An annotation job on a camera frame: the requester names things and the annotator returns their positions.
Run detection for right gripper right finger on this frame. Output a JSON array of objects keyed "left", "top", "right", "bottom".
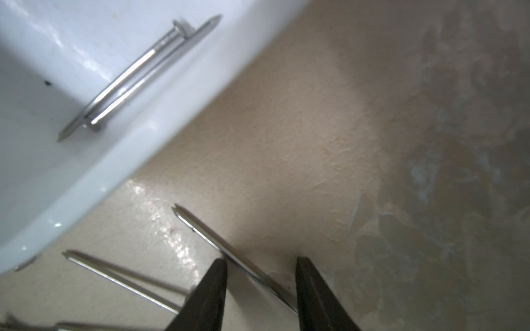
[{"left": 295, "top": 257, "right": 360, "bottom": 331}]

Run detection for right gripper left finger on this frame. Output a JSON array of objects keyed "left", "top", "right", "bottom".
[{"left": 166, "top": 259, "right": 228, "bottom": 331}]

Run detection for steel nail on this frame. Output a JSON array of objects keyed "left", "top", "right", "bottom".
[
  {"left": 57, "top": 14, "right": 223, "bottom": 142},
  {"left": 171, "top": 204, "right": 298, "bottom": 317},
  {"left": 82, "top": 19, "right": 195, "bottom": 132},
  {"left": 62, "top": 251, "right": 180, "bottom": 314}
]

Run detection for white plastic storage box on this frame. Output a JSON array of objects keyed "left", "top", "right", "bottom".
[{"left": 1, "top": 1, "right": 307, "bottom": 273}]

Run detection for steel nail on table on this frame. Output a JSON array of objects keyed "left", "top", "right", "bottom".
[{"left": 62, "top": 251, "right": 180, "bottom": 314}]

